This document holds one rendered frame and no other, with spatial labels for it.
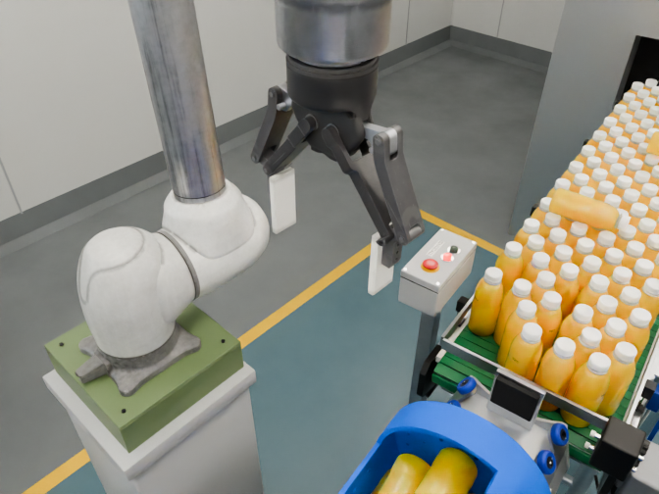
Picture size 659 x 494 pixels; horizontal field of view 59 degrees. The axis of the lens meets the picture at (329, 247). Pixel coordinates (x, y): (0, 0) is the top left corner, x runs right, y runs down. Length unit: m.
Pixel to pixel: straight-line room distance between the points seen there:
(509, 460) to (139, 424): 0.66
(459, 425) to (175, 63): 0.72
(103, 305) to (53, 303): 2.06
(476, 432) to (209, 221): 0.59
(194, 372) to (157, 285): 0.21
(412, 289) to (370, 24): 0.99
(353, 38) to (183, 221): 0.72
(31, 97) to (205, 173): 2.35
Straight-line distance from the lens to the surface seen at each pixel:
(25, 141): 3.43
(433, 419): 0.94
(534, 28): 5.60
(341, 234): 3.24
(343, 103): 0.47
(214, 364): 1.21
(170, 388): 1.18
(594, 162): 1.93
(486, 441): 0.92
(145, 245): 1.07
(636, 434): 1.31
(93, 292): 1.08
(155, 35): 0.99
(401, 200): 0.48
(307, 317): 2.76
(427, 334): 1.57
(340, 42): 0.44
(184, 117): 1.03
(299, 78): 0.47
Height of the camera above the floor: 1.99
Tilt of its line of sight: 39 degrees down
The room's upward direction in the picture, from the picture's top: straight up
